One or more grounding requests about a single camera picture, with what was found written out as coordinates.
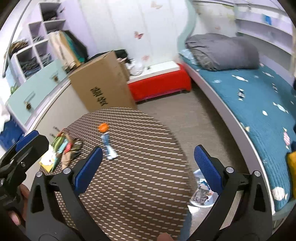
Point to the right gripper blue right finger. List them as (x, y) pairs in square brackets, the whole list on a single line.
[(211, 168)]

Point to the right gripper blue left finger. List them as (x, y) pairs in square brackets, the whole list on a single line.
[(85, 169)]

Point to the blue white toothpaste tube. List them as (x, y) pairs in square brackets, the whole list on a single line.
[(110, 152)]

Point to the light blue trash bin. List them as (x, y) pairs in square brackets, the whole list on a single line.
[(204, 196)]

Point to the person left hand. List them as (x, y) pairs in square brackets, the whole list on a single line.
[(16, 218)]

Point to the yellow notepad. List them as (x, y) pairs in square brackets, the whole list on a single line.
[(49, 161)]

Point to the blue storage bag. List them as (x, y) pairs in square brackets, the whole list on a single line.
[(10, 135)]

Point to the doll with green dress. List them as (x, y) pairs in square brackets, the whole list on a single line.
[(66, 149)]

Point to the orange bottle cap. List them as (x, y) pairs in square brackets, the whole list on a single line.
[(104, 127)]

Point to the brown polka dot tablecloth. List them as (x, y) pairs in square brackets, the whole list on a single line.
[(145, 190)]

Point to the mint drawer cabinet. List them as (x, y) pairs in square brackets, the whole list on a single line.
[(25, 100)]

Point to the teal bed mattress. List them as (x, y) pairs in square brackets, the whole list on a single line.
[(264, 104)]

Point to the large cardboard box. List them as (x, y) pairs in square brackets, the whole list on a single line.
[(101, 83)]

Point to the red bench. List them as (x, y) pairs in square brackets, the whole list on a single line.
[(159, 85)]

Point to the grey folded duvet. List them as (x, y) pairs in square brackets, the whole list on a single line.
[(216, 52)]

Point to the white plastic bag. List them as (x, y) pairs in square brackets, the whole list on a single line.
[(136, 67)]

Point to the hanging clothes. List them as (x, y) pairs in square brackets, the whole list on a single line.
[(70, 51)]

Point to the butterfly wall sticker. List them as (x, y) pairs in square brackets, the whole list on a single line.
[(138, 35)]

